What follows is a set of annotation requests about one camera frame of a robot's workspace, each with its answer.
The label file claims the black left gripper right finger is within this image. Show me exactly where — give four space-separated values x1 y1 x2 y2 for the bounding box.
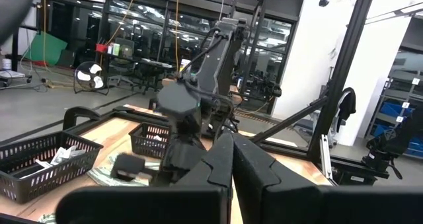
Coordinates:
233 133 321 224

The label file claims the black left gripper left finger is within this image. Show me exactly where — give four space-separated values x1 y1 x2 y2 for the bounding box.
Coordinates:
171 133 236 188

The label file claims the black labelled equipment base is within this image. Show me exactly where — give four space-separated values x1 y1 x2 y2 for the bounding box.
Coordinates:
330 157 391 185

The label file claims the black table clamp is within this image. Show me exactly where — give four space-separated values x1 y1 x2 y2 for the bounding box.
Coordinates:
62 106 102 131

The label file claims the black office chair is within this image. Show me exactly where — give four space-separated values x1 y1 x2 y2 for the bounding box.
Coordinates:
108 38 136 86

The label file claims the black jacket on chair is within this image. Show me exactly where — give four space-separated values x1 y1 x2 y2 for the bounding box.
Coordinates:
336 87 357 124

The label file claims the black floor fan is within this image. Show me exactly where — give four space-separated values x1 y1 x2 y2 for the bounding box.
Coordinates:
73 61 110 96

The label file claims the metal shelf with blue bins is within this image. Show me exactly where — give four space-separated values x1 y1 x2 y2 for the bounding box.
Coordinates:
366 70 423 159

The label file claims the green panel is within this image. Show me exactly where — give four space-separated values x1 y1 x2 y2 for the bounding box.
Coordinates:
22 31 69 66

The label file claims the black diagonal frame brace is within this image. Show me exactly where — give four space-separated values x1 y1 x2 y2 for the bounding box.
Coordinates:
250 96 328 144

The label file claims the silver aluminium bracket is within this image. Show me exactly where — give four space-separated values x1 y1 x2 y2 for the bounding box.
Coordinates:
319 133 333 180

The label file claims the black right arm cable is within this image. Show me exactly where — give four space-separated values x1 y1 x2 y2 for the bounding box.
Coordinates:
180 28 232 109

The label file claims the yellow hanging cable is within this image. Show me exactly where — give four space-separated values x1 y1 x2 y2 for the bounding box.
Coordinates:
174 0 181 71

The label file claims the black upright frame post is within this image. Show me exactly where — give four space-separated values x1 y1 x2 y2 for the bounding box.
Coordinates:
307 0 377 159

